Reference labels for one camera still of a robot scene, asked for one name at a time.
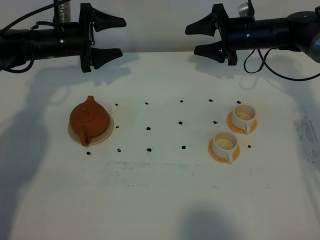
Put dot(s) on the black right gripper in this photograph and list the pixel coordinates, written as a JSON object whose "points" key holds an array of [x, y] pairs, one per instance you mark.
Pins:
{"points": [[233, 32]]}

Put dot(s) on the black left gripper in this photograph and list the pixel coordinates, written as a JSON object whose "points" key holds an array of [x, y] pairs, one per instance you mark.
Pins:
{"points": [[79, 37]]}

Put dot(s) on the brown clay teapot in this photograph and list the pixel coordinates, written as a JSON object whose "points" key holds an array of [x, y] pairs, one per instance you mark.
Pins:
{"points": [[88, 121]]}

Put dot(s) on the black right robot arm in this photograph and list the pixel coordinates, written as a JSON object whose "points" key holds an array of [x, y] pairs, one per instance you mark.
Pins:
{"points": [[298, 32]]}

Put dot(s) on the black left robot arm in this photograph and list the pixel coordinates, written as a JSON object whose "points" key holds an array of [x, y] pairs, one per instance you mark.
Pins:
{"points": [[19, 48]]}

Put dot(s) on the beige round teapot coaster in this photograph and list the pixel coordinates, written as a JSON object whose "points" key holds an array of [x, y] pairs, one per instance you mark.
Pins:
{"points": [[108, 131]]}

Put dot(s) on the rear white teacup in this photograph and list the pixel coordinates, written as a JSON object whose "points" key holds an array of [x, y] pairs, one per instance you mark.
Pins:
{"points": [[244, 117]]}

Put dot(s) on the white teacup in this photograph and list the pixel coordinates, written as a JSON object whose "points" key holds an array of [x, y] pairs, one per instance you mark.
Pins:
{"points": [[224, 145], [244, 117]]}

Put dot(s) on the rear orange saucer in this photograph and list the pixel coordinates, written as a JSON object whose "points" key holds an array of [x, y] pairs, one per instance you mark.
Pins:
{"points": [[236, 129]]}

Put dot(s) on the orange saucer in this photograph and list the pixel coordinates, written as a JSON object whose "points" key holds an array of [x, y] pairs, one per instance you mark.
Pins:
{"points": [[221, 159], [236, 129]]}

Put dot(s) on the front white teacup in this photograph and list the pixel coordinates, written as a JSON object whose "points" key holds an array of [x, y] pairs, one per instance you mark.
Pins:
{"points": [[224, 145]]}

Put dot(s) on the front orange saucer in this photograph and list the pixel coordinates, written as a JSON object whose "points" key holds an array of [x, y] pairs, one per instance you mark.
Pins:
{"points": [[221, 159]]}

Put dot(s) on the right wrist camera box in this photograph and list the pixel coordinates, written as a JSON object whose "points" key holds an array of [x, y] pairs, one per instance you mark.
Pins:
{"points": [[246, 9]]}

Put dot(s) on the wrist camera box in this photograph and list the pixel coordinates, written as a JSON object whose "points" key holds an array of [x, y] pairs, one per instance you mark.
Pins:
{"points": [[62, 13], [246, 9]]}

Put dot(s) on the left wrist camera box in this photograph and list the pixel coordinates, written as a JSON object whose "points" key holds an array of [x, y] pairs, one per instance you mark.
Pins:
{"points": [[62, 13]]}

